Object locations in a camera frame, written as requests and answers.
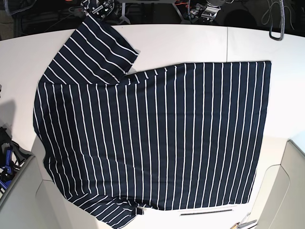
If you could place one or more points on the left beige chair back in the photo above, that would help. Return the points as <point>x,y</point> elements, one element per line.
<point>31,202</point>

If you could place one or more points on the beige chair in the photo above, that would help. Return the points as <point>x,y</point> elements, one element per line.
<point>280,203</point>
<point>31,202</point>

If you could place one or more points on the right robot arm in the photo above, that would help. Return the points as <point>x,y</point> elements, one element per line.
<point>99,8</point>

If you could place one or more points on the right beige chair back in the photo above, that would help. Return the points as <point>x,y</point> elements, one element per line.
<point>280,203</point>

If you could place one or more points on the table cable slot grommet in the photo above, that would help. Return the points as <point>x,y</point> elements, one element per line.
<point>207,212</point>

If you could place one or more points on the navy white striped T-shirt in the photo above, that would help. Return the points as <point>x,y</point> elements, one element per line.
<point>178,137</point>

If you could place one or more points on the blue black items in bin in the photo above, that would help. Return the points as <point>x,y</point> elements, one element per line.
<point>11,159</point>

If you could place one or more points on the grey tool at bottom edge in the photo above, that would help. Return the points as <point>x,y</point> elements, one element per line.
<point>245,223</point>

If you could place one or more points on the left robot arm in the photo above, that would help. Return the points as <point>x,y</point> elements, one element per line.
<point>191,11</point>

